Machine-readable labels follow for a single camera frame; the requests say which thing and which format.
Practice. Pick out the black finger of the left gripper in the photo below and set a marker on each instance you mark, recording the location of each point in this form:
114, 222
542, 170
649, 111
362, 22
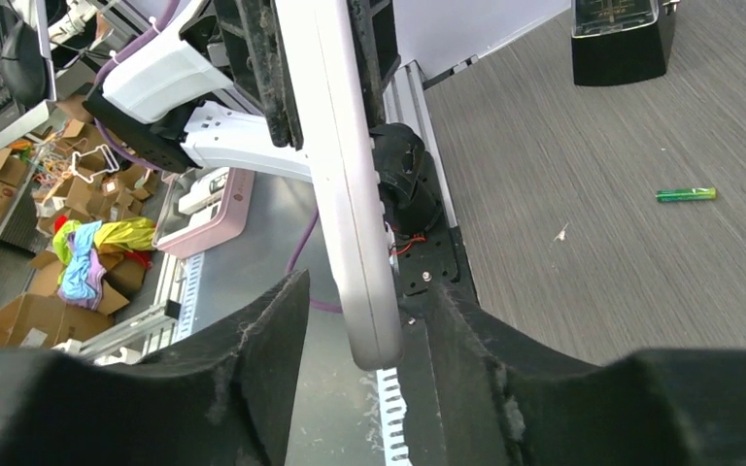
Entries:
256, 56

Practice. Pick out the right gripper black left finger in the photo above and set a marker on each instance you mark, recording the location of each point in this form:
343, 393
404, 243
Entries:
222, 396

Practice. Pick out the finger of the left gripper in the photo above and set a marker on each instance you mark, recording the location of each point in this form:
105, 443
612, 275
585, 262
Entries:
377, 56

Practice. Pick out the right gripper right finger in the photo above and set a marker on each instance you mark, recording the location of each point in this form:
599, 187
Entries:
506, 399

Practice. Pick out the white grey remote control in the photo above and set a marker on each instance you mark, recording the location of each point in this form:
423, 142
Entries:
321, 59

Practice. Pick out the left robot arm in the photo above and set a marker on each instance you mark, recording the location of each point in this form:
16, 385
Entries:
215, 91

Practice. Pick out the pink tray with items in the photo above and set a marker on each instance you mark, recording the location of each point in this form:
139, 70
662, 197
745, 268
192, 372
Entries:
203, 208

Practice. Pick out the colourful cloth pile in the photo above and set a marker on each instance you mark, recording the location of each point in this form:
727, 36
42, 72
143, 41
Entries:
99, 256

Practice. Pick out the transparent black metronome cover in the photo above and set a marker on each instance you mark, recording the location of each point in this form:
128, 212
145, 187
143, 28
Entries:
621, 42

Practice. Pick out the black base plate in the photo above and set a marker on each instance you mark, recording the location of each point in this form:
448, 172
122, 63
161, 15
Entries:
424, 309

